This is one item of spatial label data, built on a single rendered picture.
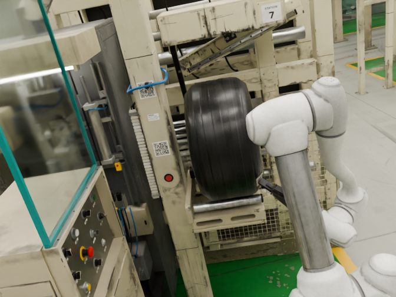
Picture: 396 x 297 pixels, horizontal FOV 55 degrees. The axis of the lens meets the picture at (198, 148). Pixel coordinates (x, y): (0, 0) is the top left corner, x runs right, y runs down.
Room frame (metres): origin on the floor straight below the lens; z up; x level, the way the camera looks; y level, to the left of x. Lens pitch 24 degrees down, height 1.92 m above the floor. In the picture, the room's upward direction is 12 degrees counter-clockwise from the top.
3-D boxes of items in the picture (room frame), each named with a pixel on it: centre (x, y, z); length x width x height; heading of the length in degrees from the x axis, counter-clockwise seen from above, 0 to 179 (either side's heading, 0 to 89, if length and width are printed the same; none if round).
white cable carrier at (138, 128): (1.72, 0.25, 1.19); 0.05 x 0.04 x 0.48; 174
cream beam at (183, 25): (2.02, -0.25, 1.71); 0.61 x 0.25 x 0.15; 84
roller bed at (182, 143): (2.14, 0.09, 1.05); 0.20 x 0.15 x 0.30; 84
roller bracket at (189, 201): (1.75, 0.08, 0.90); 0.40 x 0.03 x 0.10; 174
